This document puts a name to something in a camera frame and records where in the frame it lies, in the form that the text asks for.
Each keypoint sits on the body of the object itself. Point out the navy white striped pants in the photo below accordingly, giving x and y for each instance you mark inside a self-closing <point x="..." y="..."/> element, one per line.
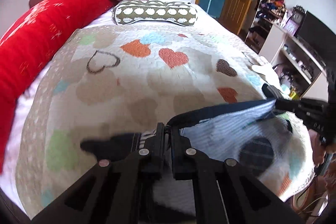
<point x="256" y="136"/>

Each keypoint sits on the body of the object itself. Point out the green white dotted pillow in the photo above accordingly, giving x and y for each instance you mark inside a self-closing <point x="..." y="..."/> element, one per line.
<point x="176" y="12"/>

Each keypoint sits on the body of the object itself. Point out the black television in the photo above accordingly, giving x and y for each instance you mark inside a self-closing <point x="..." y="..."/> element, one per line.
<point x="319" y="37"/>

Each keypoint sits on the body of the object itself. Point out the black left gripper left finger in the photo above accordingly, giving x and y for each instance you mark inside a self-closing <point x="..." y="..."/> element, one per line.
<point x="110" y="191"/>

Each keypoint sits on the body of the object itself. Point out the white shelf unit with clutter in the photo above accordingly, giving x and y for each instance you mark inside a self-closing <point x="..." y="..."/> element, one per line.
<point x="273" y="35"/>

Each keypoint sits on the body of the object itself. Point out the person's right hand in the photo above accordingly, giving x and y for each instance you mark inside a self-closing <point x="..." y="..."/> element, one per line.
<point x="319" y="151"/>

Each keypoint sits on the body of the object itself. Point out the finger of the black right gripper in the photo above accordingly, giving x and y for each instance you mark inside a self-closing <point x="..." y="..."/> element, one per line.
<point x="284" y="105"/>
<point x="271" y="92"/>

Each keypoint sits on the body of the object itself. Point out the heart pattern bed quilt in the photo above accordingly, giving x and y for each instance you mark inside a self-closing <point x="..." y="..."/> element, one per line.
<point x="110" y="80"/>

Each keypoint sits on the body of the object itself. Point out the red bolster cushion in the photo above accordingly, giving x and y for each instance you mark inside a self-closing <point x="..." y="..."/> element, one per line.
<point x="31" y="42"/>

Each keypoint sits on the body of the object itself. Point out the white cloth on bed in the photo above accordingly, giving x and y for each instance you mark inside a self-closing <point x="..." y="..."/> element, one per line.
<point x="265" y="70"/>

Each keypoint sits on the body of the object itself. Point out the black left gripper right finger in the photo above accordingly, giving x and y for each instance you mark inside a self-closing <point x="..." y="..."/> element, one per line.
<point x="224" y="192"/>

